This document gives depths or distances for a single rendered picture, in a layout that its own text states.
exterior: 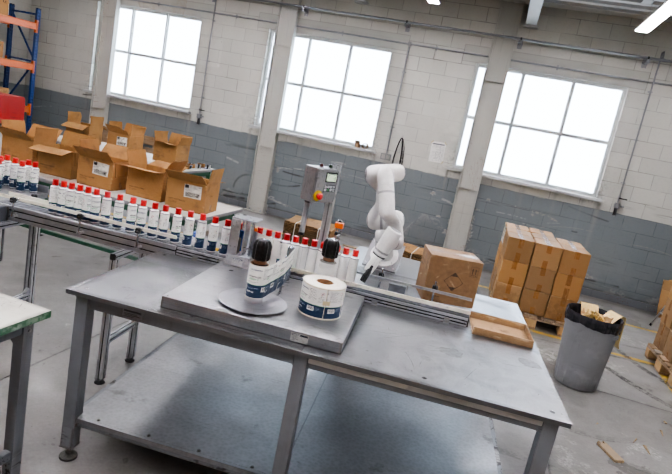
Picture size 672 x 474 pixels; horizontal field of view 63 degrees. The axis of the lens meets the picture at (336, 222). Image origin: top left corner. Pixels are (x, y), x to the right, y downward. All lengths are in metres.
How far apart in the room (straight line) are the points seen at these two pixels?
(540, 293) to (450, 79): 3.54
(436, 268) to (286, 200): 5.93
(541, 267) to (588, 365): 1.49
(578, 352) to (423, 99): 4.64
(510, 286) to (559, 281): 0.48
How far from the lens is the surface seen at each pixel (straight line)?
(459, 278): 3.18
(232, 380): 3.26
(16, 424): 2.68
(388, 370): 2.26
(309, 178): 2.98
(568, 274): 6.13
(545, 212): 8.26
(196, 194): 4.55
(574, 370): 4.95
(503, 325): 3.18
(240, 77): 9.20
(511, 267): 6.06
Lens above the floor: 1.77
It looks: 11 degrees down
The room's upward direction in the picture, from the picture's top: 11 degrees clockwise
